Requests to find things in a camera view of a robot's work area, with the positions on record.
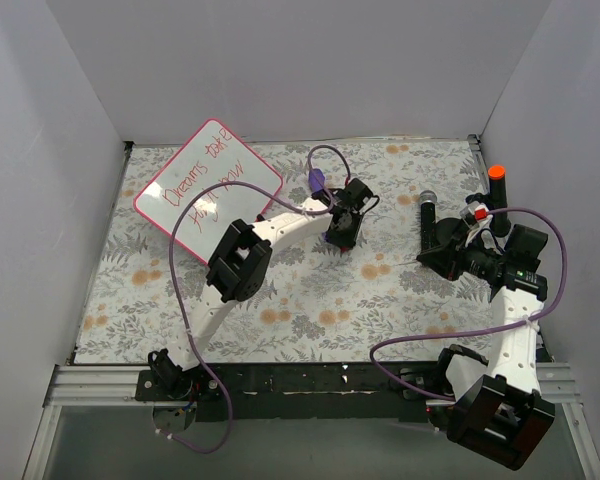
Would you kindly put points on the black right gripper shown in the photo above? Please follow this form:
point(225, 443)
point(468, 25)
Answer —
point(447, 257)

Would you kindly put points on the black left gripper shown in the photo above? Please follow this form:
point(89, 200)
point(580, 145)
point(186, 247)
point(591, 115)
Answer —
point(343, 232)

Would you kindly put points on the pink framed whiteboard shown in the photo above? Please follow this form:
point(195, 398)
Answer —
point(195, 180)

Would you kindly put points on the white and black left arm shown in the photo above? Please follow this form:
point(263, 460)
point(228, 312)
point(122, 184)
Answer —
point(238, 265)

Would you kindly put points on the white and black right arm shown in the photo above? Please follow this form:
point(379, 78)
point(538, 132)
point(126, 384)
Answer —
point(498, 411)

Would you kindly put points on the black stick with orange tip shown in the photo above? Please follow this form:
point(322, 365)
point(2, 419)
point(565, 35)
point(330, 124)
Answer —
point(495, 199)

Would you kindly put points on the black microphone with grey head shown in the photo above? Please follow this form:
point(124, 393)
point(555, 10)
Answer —
point(427, 203)

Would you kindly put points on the floral patterned table mat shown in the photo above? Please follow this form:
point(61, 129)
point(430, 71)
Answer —
point(317, 303)

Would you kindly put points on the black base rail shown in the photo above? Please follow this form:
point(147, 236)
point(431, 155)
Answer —
point(288, 391)

